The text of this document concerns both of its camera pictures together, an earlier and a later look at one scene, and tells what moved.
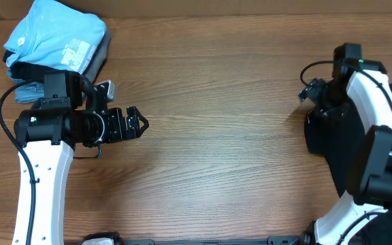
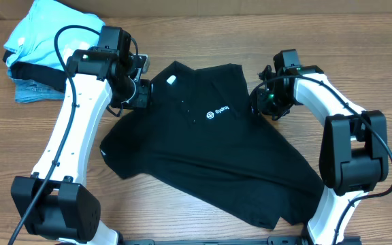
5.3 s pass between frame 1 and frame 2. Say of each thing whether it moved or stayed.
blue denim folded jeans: stayed
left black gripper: moved
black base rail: stayed
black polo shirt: moved
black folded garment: stayed
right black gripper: moved
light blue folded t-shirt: stayed
